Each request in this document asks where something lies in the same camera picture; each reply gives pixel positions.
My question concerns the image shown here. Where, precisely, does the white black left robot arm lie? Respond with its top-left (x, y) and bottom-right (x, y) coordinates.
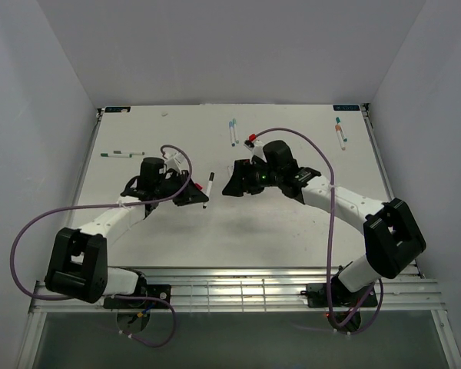
top-left (45, 154), bottom-right (208, 308)

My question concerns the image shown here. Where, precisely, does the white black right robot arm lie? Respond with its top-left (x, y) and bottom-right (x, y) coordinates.
top-left (222, 139), bottom-right (426, 307)

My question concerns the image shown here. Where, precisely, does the left corner label sticker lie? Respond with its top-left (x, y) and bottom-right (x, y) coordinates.
top-left (104, 106), bottom-right (131, 114)

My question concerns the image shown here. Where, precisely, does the orange cap marker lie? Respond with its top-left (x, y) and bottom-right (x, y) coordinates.
top-left (335, 124), bottom-right (346, 151)

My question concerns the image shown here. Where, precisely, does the black cap marker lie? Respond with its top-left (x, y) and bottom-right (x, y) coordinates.
top-left (202, 171), bottom-right (215, 209)

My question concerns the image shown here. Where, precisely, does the right corner label sticker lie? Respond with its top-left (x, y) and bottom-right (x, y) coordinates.
top-left (333, 105), bottom-right (360, 111)

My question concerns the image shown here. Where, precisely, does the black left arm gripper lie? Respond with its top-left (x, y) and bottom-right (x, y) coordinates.
top-left (155, 170), bottom-right (209, 206)

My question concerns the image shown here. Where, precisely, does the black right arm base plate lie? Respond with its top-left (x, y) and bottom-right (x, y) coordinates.
top-left (300, 283), bottom-right (378, 308)

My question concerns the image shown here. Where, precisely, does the corner label sticker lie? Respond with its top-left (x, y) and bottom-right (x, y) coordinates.
top-left (333, 105), bottom-right (360, 111)
top-left (104, 106), bottom-right (131, 114)

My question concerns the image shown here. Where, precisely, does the light green cap marker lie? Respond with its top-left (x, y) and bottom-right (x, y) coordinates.
top-left (232, 118), bottom-right (240, 145)

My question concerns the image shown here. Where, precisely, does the light blue cap marker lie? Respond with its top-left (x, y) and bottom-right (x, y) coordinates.
top-left (228, 121), bottom-right (236, 147)

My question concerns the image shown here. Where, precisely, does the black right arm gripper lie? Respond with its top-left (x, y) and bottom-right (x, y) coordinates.
top-left (223, 158), bottom-right (282, 197)

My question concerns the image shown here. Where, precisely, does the teal cap marker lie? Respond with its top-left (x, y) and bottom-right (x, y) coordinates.
top-left (336, 117), bottom-right (348, 142)

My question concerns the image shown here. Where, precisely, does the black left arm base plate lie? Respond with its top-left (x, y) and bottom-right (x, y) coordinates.
top-left (102, 284), bottom-right (172, 311)

